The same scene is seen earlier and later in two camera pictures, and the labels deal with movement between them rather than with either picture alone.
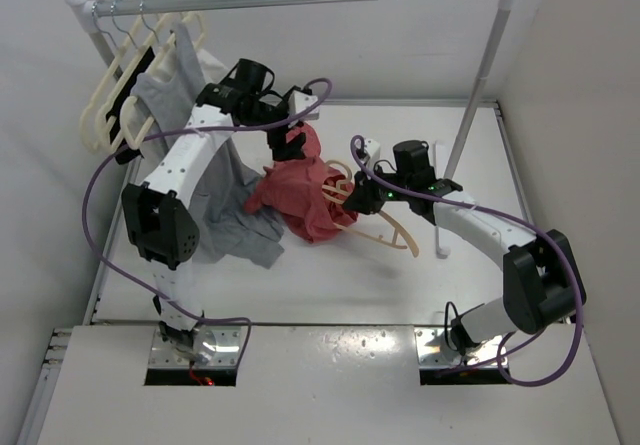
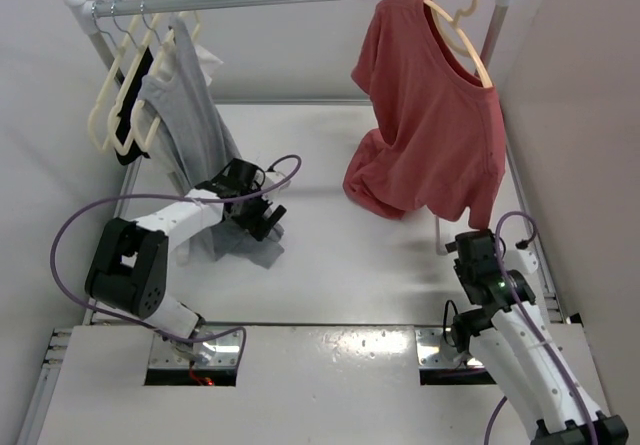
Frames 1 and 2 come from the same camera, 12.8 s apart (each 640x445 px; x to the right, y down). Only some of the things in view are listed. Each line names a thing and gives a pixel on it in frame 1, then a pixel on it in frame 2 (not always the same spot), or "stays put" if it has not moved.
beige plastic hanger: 341,194 -> 473,53
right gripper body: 374,193 -> 458,268
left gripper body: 263,114 -> 250,217
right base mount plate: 434,351 stays put
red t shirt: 309,196 -> 441,140
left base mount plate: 227,353 stays put
